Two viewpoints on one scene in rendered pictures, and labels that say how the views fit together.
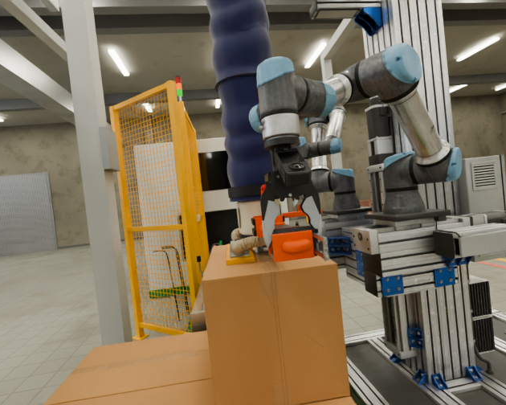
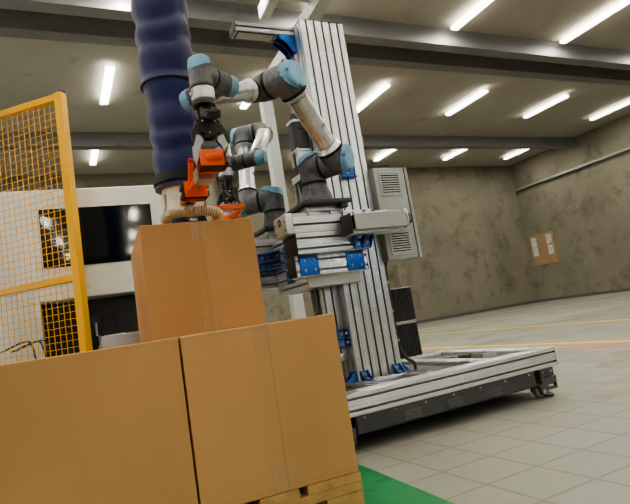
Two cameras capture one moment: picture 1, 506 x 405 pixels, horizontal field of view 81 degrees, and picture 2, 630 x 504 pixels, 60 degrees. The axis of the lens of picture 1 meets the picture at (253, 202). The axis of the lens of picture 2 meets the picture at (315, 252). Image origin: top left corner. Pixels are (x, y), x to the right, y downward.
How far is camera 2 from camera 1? 1.26 m
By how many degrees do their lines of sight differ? 20
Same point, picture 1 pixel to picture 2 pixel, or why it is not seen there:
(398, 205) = (310, 195)
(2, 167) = not seen: outside the picture
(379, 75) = (276, 80)
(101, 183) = not seen: outside the picture
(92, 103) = not seen: outside the picture
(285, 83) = (205, 69)
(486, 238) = (375, 215)
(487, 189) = (394, 195)
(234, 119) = (160, 112)
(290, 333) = (215, 272)
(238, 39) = (164, 47)
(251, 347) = (182, 282)
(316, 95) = (225, 79)
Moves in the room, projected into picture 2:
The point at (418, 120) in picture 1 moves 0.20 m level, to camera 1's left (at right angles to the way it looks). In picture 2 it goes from (310, 117) to (262, 119)
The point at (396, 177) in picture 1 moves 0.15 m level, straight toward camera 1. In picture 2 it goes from (307, 172) to (300, 163)
